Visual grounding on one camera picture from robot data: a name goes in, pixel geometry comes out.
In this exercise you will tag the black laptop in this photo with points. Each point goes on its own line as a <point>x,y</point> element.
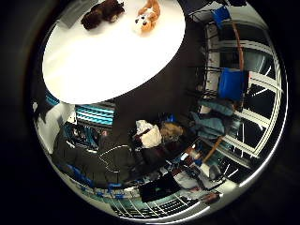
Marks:
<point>157,187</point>

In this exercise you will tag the black jacket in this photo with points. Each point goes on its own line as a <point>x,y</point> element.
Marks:
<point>93,159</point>

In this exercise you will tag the blue denim jacket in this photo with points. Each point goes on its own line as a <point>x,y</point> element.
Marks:
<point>212,122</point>

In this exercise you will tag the orange wooden hoop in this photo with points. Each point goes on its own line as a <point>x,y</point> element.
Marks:
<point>239,47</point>

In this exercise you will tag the orange and white plush dog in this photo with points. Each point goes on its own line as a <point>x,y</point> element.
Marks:
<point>150,15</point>

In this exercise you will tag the brown plush toy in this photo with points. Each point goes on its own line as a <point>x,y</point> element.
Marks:
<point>101,14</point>

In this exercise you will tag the blue chair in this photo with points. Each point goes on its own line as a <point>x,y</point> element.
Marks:
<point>221,15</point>
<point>231,84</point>

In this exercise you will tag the person with blond hair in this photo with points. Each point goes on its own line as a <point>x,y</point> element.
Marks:
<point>150,135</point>

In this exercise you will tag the cyan striped panel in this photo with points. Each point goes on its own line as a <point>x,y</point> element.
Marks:
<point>93,114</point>

